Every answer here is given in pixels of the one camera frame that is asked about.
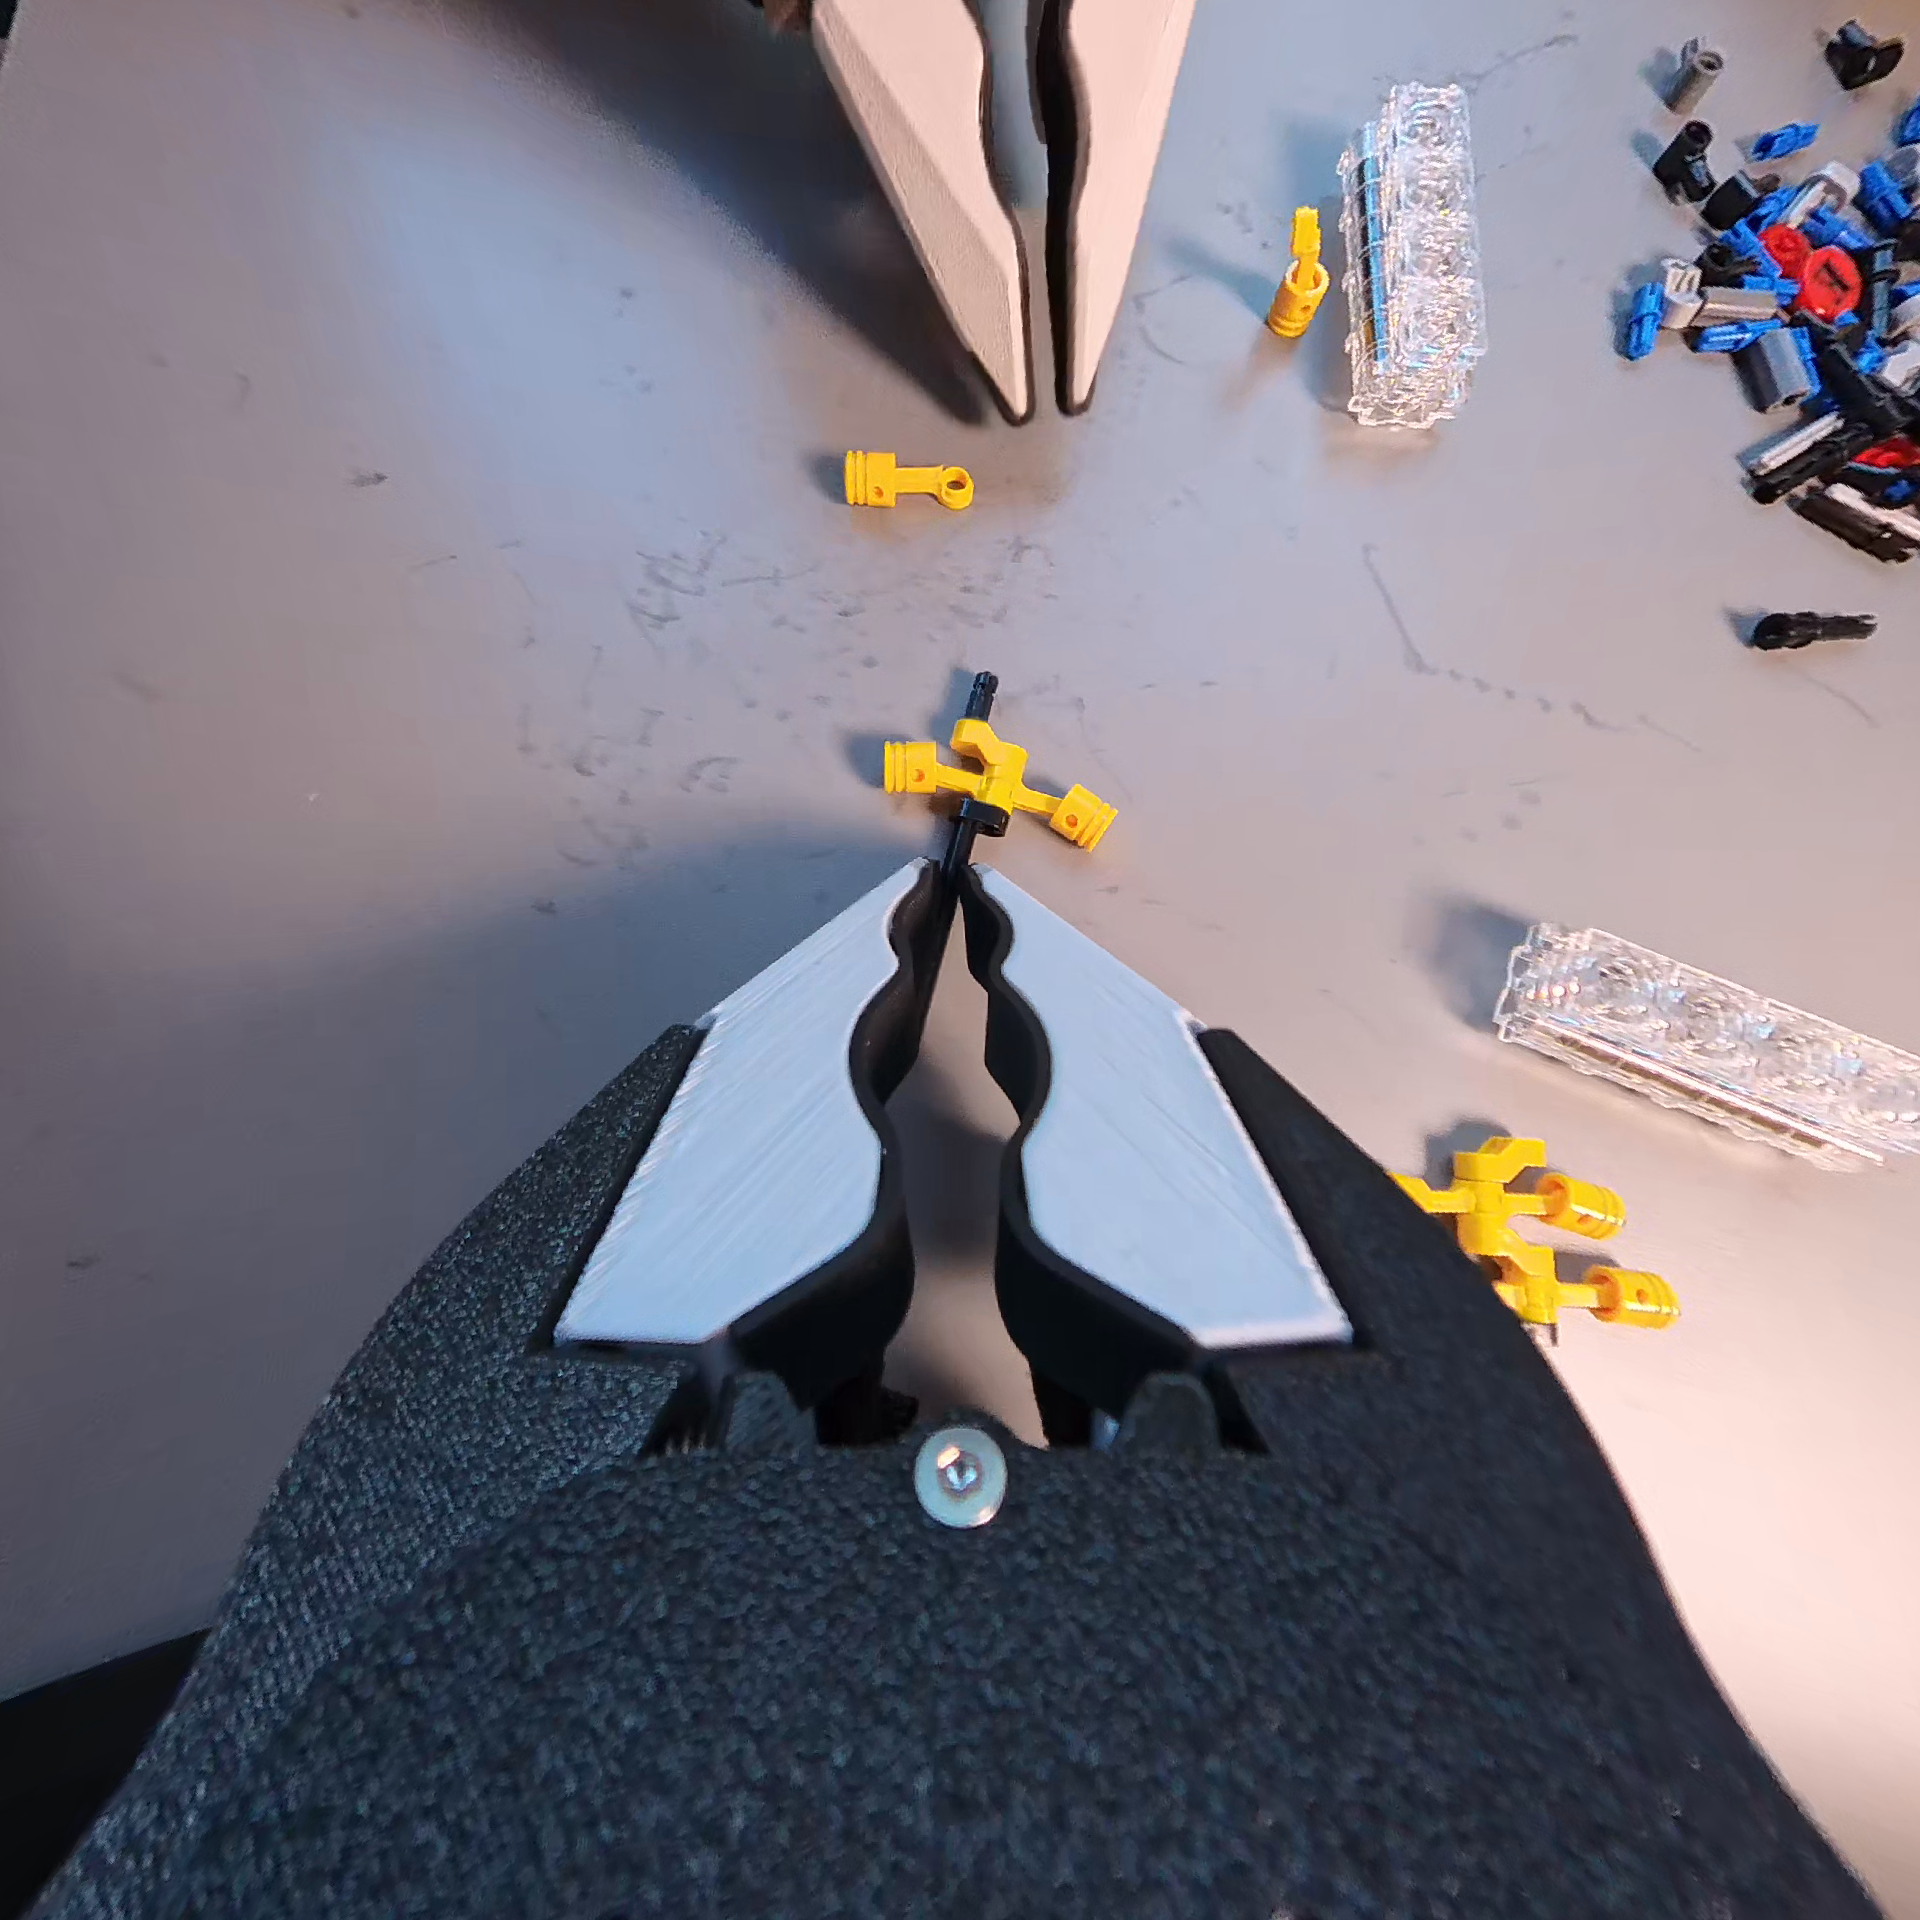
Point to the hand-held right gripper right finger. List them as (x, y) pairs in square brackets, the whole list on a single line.
[(1170, 1187)]

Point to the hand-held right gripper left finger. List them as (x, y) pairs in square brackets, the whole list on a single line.
[(735, 1187)]

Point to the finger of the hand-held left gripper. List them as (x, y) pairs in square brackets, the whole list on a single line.
[(1125, 152), (915, 120)]

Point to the black axle with yellow pistons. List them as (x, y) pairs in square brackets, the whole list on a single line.
[(1501, 1201), (982, 765)]

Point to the yellow toy piston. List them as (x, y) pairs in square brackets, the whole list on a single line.
[(873, 480), (1293, 300)]

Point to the grey desk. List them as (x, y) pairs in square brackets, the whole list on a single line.
[(450, 751)]

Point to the clear cylinder block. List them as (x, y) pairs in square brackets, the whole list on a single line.
[(1711, 1036), (1410, 256)]

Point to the dark grey small connector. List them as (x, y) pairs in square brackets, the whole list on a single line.
[(1693, 76)]

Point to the pile of mixed small bricks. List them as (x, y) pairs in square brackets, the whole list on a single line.
[(1829, 300)]

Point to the black connector pin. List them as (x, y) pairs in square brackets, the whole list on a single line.
[(1808, 631)]

